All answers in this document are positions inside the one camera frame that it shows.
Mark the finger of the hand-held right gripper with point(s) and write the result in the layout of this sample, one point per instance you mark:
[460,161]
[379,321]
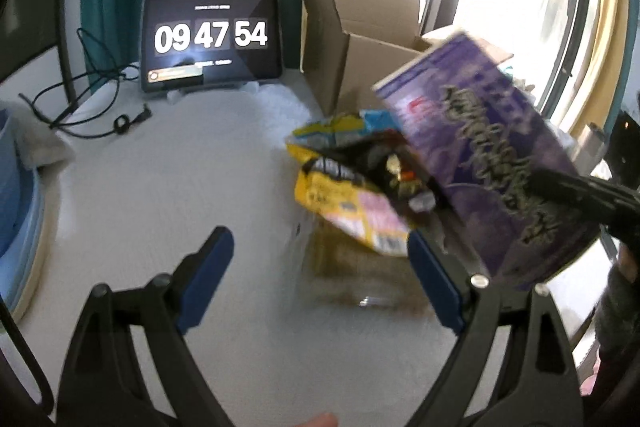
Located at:
[585,199]

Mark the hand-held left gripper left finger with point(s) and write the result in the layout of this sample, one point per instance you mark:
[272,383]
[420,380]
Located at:
[215,267]

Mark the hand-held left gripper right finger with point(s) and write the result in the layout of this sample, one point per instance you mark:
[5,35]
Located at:
[430,277]

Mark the black snack packet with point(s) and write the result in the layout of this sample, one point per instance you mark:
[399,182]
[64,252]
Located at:
[385,167]

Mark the purple snack packet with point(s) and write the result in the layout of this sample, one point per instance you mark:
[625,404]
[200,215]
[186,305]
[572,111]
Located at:
[475,132]

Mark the cardboard box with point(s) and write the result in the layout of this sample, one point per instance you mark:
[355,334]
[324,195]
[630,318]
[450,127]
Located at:
[370,57]

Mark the person's right forearm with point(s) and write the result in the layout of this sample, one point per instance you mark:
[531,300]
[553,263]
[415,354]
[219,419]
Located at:
[617,302]

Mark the person's left hand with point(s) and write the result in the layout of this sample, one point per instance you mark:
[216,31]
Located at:
[317,421]

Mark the stainless steel tumbler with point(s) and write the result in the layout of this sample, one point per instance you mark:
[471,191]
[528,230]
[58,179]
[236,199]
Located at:
[590,147]

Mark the white quilted bedspread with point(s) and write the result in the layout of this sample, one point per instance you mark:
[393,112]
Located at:
[175,187]

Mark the yellow curtain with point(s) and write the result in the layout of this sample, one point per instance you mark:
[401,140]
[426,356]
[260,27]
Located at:
[607,32]

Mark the blue plastic basin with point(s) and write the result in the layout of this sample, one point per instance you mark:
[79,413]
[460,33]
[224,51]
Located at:
[35,257]

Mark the light blue plastic bucket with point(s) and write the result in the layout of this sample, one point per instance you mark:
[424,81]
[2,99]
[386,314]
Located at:
[12,187]

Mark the grey cloth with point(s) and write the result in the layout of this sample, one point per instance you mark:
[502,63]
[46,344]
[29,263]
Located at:
[35,142]

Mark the black tablet showing clock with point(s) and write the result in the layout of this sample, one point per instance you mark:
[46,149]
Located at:
[210,37]

